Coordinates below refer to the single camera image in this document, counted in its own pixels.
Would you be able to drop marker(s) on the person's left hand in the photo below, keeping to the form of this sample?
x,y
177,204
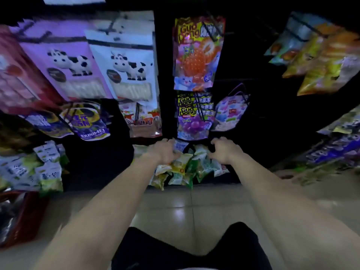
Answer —
x,y
166,151

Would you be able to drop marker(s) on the person's right hand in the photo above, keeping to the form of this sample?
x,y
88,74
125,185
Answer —
x,y
225,150

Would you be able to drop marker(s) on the pile of striped snack packets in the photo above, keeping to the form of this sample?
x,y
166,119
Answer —
x,y
180,165

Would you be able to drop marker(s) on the purple cat candy bag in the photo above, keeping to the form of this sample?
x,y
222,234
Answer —
x,y
194,126

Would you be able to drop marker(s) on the white cow print snack packet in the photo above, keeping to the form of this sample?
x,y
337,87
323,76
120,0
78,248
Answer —
x,y
129,87

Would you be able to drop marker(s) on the purple yellow snack packet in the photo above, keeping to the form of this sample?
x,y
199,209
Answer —
x,y
84,120
47,123

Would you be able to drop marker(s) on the row of blue purple snack packets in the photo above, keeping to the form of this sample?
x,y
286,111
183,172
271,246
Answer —
x,y
337,149

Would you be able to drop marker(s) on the stack of green potato packets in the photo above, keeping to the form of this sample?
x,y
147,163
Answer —
x,y
47,171

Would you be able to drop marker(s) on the green yellow snack packet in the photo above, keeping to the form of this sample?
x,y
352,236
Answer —
x,y
343,123

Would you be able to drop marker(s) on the yellow orange snack packet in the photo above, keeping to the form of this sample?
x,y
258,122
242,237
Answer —
x,y
309,56
332,70

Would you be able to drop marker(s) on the white blue snack packet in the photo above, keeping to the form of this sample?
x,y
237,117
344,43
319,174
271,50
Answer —
x,y
292,36

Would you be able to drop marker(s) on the purple cow print snack packet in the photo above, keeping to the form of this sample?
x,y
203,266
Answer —
x,y
70,44

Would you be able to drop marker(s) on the red pink snack packet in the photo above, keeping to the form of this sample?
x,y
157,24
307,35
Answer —
x,y
19,87

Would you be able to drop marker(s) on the person's left forearm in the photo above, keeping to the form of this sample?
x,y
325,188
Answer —
x,y
107,216

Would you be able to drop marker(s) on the person's right forearm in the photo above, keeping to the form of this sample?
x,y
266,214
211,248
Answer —
x,y
287,216

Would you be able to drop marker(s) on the black shorts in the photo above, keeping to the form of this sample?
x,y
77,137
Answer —
x,y
135,250

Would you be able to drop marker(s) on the red shopping basket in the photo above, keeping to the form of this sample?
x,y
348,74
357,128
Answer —
x,y
31,219

